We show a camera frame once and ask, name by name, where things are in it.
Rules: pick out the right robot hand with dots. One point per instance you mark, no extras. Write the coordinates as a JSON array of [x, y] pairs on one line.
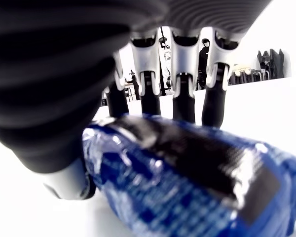
[[51, 74]]

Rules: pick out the beige round cushions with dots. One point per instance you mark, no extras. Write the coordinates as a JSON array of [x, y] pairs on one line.
[[241, 68]]

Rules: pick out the blue Oreo packet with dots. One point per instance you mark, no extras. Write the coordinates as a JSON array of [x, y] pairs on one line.
[[199, 180]]

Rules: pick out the black jackets on rack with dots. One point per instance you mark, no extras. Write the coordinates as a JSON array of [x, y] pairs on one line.
[[271, 63]]

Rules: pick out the seated figure in black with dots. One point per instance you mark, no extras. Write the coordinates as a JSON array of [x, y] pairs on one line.
[[203, 61]]

